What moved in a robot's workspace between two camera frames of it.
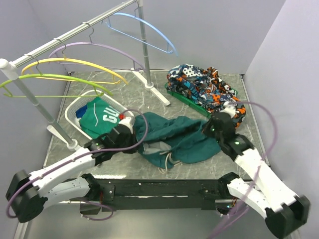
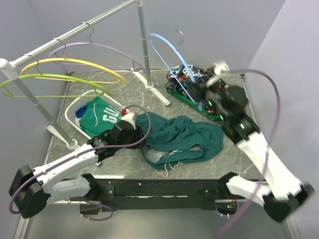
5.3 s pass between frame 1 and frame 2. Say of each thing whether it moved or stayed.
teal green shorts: stayed
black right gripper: moved
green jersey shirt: stayed
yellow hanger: stayed
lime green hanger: stayed
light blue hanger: moved
